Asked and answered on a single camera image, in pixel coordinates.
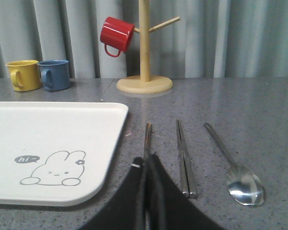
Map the blue enamel mug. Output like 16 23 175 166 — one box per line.
37 60 71 91

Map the cream rabbit print tray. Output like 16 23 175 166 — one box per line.
0 102 128 207

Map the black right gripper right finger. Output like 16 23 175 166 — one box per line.
145 154 223 230

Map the silver metal fork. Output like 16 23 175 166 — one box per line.
144 123 152 161

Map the red enamel mug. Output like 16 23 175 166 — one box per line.
100 17 135 58

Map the wooden mug tree stand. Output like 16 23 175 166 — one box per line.
116 0 180 94

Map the yellow enamel mug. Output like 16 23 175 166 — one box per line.
6 60 42 92

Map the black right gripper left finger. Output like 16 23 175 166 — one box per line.
81 157 144 230

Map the silver metal spoon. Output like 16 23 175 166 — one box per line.
204 123 266 207

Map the grey pleated curtain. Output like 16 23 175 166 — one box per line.
0 0 288 78

